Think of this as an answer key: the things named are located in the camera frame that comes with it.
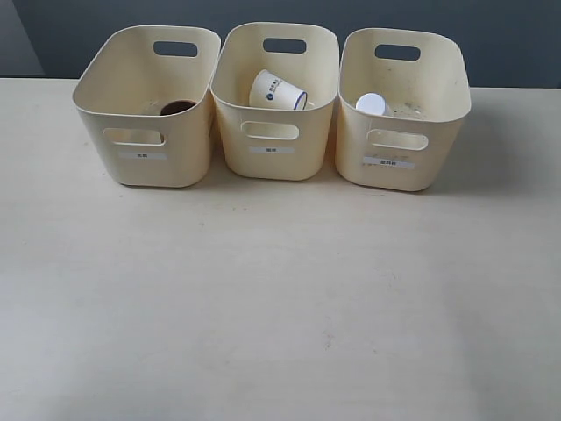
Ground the white paper cup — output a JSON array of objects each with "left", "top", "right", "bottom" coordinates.
[{"left": 249, "top": 69, "right": 308, "bottom": 111}]

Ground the cream plastic bin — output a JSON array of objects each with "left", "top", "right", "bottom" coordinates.
[
  {"left": 335, "top": 28, "right": 472, "bottom": 191},
  {"left": 210, "top": 22, "right": 339, "bottom": 181},
  {"left": 73, "top": 25, "right": 222, "bottom": 188}
]

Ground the left cream plastic bin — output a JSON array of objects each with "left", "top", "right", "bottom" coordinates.
[{"left": 73, "top": 25, "right": 222, "bottom": 188}]

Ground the right cream plastic bin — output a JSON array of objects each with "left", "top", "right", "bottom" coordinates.
[{"left": 335, "top": 28, "right": 472, "bottom": 191}]

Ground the brown wooden cup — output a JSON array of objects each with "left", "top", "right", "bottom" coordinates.
[{"left": 160, "top": 100, "right": 197, "bottom": 116}]

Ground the clear plastic bottle white cap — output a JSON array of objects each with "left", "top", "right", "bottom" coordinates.
[{"left": 355, "top": 92, "right": 392, "bottom": 117}]

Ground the middle cream plastic bin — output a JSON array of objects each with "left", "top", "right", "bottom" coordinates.
[{"left": 210, "top": 22, "right": 339, "bottom": 181}]

